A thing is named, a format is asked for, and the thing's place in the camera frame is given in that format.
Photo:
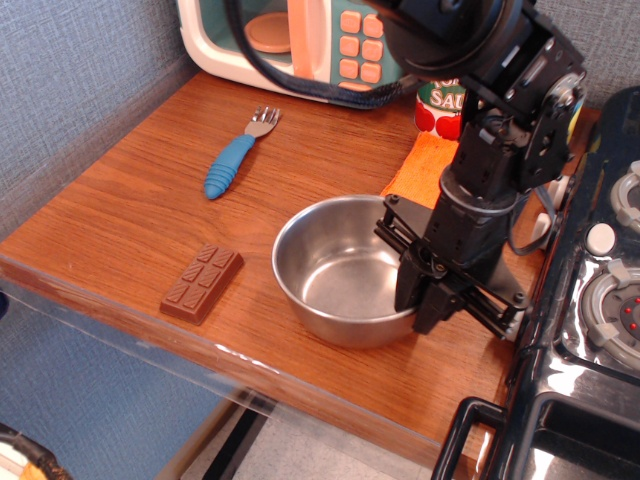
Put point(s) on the brown toy chocolate bar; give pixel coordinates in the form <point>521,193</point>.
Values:
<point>201,284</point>

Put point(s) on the black toy stove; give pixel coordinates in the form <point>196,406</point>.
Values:
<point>572,410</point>

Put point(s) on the tomato sauce can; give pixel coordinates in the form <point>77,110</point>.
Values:
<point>439,107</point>

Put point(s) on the white stove knob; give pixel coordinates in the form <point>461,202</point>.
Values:
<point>557,190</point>
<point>541,230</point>
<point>513,328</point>

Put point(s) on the orange microfiber cloth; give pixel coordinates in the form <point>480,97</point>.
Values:
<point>418,178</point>

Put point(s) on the pineapple slices can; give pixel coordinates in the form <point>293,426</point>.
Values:
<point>575,114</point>

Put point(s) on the toy microwave oven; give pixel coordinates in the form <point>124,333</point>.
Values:
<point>336,42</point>

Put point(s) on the white stove knob middle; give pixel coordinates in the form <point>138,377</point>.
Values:
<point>541,230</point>

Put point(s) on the blue handled toy fork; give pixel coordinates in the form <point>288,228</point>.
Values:
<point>225,167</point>

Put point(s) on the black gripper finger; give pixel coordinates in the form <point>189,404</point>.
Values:
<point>414,273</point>
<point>439,303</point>

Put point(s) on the white stove knob bottom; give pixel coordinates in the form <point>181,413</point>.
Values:
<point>513,328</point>

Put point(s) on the orange microwave plate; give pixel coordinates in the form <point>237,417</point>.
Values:
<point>269,33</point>

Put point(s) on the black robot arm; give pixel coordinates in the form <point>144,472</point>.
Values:
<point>523,82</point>

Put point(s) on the stainless steel pan bowl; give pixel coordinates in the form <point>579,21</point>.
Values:
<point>339,276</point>

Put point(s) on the white stove knob top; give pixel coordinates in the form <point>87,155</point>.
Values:
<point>557,190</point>

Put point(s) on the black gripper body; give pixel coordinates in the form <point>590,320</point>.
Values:
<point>464,235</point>

